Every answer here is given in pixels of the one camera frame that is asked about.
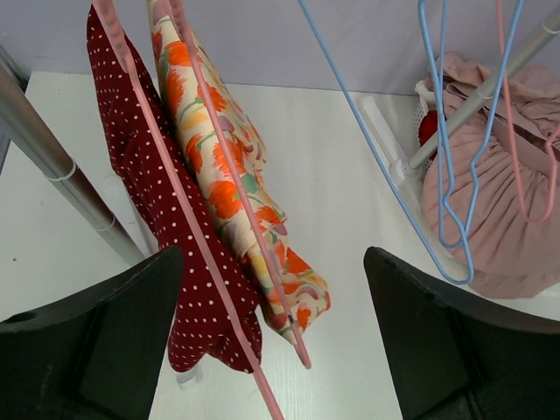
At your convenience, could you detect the pink skirt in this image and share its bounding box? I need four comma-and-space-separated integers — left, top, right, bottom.
449, 65, 559, 299

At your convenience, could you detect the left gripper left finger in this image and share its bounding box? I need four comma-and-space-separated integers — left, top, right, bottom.
1, 247, 184, 420

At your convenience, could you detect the pink wire hanger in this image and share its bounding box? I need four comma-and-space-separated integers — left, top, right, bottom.
495, 1, 559, 223

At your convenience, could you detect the white plastic basket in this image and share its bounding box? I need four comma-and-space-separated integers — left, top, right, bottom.
414, 80, 437, 139

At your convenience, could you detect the metal clothes rack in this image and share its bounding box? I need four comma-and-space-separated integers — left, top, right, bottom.
0, 8, 560, 390

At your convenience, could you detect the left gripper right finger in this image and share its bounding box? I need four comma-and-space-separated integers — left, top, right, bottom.
364, 247, 559, 419

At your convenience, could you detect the orange floral skirt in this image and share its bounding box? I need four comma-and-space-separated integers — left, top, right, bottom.
147, 1, 331, 344

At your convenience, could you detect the red polka dot skirt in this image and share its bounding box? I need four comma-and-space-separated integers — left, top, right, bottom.
87, 9, 262, 373

